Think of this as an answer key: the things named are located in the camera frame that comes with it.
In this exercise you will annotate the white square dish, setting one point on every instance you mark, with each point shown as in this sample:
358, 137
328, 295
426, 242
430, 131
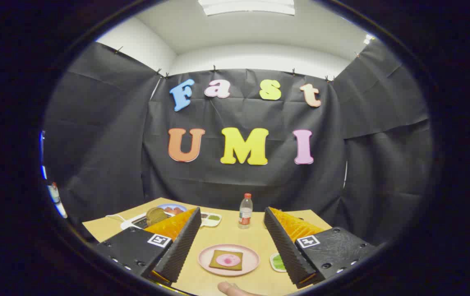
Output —
272, 263

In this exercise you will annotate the toast slice under ham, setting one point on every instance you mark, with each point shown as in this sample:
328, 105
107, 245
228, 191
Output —
214, 263

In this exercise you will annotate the pink round plate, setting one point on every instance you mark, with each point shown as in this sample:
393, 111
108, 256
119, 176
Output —
206, 259

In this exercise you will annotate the brown steak piece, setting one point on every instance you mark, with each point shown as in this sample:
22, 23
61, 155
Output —
168, 211
178, 210

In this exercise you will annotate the blue round plate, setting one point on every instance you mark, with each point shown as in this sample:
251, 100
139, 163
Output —
173, 205

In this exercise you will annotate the white divided bean tray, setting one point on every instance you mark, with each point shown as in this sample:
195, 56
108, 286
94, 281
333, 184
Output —
212, 219

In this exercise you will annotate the pink ham slice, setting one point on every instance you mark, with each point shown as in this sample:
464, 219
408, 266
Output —
226, 260

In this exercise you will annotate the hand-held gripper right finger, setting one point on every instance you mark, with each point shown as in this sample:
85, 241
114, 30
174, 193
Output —
282, 242

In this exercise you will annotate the ceiling light panel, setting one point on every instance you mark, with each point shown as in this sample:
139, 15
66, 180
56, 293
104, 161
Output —
247, 6

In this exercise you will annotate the green lettuce leaf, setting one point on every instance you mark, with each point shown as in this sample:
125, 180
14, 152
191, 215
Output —
279, 263

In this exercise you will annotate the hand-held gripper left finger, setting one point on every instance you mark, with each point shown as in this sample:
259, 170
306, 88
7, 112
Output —
183, 242

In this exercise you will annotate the clear plastic water bottle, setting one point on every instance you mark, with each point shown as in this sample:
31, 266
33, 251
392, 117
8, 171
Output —
245, 213

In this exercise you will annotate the white toaster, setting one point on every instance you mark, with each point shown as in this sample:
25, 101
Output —
132, 223

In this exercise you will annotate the brown bread slice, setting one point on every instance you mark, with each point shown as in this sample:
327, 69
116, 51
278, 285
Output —
155, 216

